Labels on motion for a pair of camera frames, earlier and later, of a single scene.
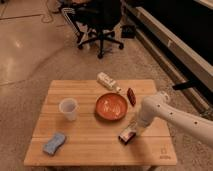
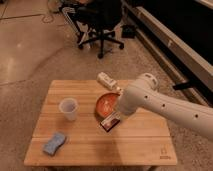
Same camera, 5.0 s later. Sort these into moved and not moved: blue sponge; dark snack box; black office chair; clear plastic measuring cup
Moved: dark snack box
Not moved: blue sponge; clear plastic measuring cup; black office chair
